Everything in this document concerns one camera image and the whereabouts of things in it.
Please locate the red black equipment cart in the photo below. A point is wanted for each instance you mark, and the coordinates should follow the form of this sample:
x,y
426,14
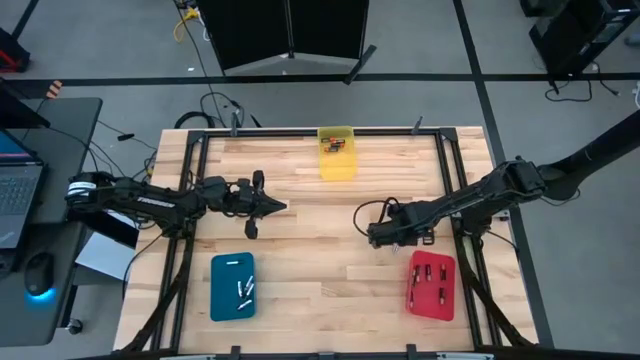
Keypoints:
x,y
12,52

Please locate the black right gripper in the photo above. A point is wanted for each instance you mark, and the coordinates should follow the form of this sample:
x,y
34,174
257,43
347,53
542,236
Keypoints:
x,y
400,225

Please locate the orange white striped tag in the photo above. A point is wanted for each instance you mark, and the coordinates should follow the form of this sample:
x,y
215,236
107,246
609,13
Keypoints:
x,y
54,90

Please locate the black power adapter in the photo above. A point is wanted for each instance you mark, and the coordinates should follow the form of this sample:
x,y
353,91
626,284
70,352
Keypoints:
x,y
126,136

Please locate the black folding partition screen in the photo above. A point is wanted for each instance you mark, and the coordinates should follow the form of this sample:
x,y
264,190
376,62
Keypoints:
x,y
250,30

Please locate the black monitor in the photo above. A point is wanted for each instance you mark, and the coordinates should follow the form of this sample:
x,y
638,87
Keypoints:
x,y
20,107

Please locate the grey laptop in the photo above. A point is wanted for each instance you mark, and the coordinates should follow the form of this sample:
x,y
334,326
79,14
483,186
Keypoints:
x,y
20,195

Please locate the black caster wheel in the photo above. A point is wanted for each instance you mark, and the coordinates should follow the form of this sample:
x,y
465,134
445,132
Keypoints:
x,y
75,326

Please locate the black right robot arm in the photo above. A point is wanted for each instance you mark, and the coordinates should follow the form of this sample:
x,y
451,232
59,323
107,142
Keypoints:
x,y
475,197

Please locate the black aluminium table frame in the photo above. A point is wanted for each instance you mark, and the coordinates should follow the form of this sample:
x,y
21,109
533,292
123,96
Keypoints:
x,y
280,133

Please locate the black desk support bar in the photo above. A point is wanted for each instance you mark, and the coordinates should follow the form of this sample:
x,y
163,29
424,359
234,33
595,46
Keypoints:
x,y
115,232

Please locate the translucent yellow plastic bin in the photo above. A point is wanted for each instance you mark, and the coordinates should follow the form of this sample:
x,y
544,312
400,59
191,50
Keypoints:
x,y
340,167

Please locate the black computer mouse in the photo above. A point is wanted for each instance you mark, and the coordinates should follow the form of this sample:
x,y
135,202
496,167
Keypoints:
x,y
39,270

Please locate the black copper Duracell battery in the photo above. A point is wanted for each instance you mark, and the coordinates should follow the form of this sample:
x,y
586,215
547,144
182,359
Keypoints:
x,y
329,140
330,149
338,145

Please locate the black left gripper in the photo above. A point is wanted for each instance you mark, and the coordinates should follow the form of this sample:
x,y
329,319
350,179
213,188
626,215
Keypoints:
x,y
245,202

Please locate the white sheet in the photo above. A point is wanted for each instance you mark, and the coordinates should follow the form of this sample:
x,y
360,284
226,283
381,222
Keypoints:
x,y
102,257

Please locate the black computer cabinet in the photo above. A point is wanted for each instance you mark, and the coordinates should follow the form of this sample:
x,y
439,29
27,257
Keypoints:
x,y
575,35

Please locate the dark grey desk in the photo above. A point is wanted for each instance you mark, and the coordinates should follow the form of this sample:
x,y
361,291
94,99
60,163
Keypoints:
x,y
65,150

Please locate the teal blue plastic bin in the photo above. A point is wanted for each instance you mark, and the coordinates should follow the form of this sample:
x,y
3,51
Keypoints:
x,y
222,300

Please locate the black upright frame post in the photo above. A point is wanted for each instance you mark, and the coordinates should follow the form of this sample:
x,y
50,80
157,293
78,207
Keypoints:
x,y
417,126
235,125

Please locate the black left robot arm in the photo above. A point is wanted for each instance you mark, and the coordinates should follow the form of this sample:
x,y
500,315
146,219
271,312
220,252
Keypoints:
x,y
125,195

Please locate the red plastic bin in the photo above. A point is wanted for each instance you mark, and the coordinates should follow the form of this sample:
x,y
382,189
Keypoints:
x,y
427,305

